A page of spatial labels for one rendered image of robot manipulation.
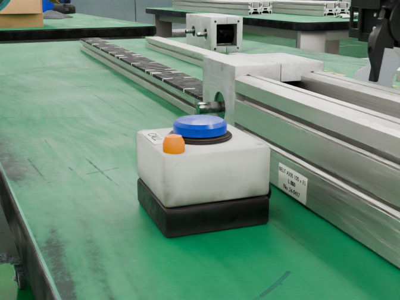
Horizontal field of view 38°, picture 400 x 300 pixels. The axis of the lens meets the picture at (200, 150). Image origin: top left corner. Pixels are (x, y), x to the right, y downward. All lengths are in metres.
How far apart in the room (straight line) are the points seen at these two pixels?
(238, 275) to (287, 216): 0.10
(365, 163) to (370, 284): 0.08
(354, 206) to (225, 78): 0.23
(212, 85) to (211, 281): 0.31
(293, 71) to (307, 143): 0.16
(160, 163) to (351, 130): 0.13
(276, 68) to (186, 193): 0.23
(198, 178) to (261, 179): 0.05
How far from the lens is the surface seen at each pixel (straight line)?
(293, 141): 0.47
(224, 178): 0.40
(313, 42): 3.24
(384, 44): 0.70
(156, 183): 0.41
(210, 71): 0.63
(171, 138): 0.39
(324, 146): 0.43
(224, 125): 0.42
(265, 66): 0.58
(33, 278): 0.42
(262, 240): 0.41
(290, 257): 0.38
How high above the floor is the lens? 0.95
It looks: 16 degrees down
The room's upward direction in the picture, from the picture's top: straight up
